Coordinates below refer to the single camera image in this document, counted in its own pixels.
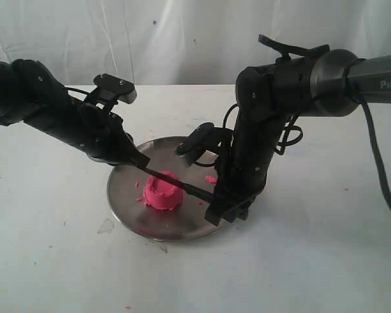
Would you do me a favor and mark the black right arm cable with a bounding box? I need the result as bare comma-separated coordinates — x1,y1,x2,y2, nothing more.
355,94,391,229

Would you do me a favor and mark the black knife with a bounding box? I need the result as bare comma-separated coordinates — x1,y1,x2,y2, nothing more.
138,167,214,203

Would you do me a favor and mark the pink dough piece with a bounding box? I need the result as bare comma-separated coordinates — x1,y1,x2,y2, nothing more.
143,175,184,211

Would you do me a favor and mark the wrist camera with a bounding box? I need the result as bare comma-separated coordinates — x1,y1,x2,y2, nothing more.
93,74,138,104
175,122,218,168

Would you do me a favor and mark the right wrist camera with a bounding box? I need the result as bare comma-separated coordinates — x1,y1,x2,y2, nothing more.
175,122,218,168

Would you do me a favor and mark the round steel plate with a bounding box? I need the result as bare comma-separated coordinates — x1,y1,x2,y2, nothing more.
107,136,230,241

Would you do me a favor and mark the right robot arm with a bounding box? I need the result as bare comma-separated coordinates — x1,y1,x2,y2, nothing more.
205,35,391,225

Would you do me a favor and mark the pink clay crumb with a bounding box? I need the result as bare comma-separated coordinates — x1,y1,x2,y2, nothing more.
205,175,217,184

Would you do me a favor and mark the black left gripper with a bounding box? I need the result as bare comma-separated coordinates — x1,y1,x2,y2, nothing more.
23,97,150,168

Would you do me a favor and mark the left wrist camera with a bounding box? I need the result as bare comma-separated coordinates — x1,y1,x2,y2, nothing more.
93,74,138,104

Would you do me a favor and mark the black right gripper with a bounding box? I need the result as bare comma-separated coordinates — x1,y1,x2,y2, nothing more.
205,111,287,226

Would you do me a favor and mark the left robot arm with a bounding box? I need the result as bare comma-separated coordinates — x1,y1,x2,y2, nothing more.
0,59,150,168

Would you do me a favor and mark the white backdrop curtain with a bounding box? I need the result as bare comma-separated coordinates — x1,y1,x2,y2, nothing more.
0,1,391,85

